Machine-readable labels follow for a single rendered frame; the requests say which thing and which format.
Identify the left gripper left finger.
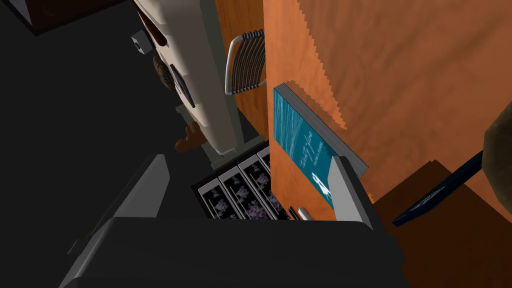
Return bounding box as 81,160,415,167
91,153,171,237

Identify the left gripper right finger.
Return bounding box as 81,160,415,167
327,155,380,231

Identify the teal book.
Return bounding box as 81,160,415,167
273,82,370,210

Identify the dark blue book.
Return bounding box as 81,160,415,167
391,150,484,228

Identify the floral panel screen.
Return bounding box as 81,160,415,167
191,140,293,221

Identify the orange wooden table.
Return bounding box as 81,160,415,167
262,0,512,288

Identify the olive rounded object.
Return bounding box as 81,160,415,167
481,100,512,223

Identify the grey slatted chair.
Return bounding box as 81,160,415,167
224,29,267,96

